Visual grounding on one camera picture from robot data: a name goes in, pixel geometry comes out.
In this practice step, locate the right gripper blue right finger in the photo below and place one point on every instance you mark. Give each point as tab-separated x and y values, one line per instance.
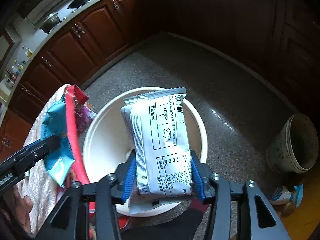
199	173

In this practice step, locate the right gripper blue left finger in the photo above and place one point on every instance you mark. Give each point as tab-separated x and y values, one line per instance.
129	176

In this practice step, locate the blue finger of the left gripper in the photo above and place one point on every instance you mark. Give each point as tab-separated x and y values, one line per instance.
47	144

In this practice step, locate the teal blue snack packet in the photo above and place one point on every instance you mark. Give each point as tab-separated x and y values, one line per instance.
60	158

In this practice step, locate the white printed snack packet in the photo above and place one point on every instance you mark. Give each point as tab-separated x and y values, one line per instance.
156	123

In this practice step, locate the white round trash bin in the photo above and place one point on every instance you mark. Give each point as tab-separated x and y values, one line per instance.
108	144

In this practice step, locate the dark wood kitchen cabinets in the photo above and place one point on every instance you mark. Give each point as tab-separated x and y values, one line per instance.
276	39

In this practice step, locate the person's left hand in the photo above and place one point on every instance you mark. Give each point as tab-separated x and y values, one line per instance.
20	207

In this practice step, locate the pink quilted table cloth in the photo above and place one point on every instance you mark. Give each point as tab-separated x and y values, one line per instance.
48	174

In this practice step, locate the red ribbon trim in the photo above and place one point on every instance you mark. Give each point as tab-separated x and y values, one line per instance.
75	97

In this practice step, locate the white blue spray bottle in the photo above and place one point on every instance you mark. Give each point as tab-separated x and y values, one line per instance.
283	196

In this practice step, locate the old dirty paint bucket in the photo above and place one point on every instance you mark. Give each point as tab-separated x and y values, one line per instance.
295	148

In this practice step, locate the metal pot on stove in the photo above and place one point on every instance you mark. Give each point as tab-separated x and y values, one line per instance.
50	22

